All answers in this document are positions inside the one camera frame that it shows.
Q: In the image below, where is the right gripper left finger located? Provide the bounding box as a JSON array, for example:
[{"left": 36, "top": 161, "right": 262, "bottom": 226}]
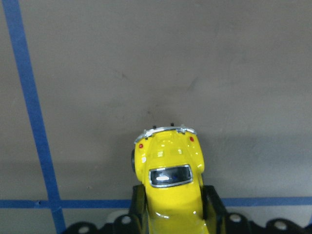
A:
[{"left": 128, "top": 184, "right": 148, "bottom": 234}]

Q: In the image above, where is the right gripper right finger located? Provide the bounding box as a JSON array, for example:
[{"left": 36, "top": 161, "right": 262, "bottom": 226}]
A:
[{"left": 203, "top": 185, "right": 227, "bottom": 234}]

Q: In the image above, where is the yellow toy beetle car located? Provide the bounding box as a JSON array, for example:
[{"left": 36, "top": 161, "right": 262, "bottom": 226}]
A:
[{"left": 132, "top": 125, "right": 208, "bottom": 234}]

